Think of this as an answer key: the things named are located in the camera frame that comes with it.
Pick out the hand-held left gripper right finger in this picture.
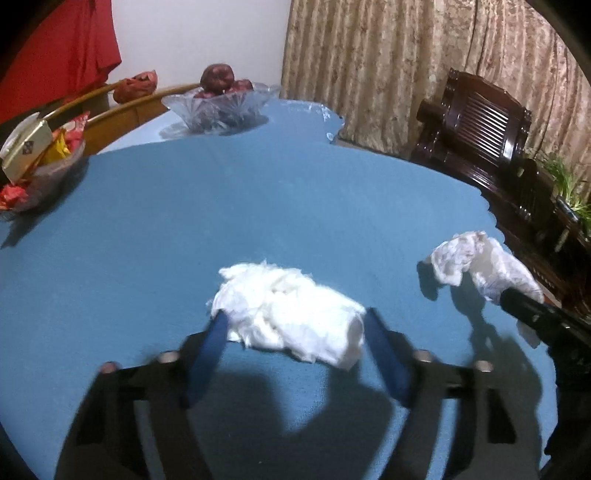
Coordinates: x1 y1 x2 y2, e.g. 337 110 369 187
365 307 543 480

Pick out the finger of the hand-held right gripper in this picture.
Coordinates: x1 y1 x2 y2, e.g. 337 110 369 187
501 288 591 352

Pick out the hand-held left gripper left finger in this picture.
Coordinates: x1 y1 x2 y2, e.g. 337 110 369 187
53 311 229 480

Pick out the white tissue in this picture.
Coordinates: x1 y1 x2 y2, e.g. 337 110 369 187
422 231 546 349

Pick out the white tissue wad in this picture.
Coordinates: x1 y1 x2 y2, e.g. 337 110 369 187
205 261 368 370

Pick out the dark wooden side table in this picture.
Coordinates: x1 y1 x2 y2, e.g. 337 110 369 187
480 157 591 315

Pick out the green potted plant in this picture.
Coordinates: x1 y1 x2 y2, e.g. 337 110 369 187
538 152 591 210

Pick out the blue tablecloth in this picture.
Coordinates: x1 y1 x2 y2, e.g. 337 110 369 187
0 99 561 480

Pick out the dark wooden chair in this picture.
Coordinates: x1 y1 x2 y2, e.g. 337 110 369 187
411 68 532 185

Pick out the glass snack bowl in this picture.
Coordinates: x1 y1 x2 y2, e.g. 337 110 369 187
0 138 88 214

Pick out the glass fruit bowl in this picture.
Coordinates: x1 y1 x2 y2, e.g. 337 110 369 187
161 83 281 136

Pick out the light wooden chair backrest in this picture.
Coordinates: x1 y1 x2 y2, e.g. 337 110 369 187
85 83 200 154
34 82 122 121

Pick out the red candy wrapper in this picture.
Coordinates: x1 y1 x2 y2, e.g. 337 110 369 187
0 182 31 210

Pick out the large red date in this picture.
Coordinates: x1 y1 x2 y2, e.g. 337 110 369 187
199 64 235 93

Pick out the gold box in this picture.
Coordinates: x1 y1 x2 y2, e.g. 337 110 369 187
0 113 54 183

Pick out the red crumpled bag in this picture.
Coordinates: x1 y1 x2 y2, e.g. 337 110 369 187
113 69 158 104

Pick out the beige patterned curtain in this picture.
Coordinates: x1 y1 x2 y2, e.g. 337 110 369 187
279 0 591 204

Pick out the red cloth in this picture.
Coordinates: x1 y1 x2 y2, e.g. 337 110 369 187
0 0 123 125

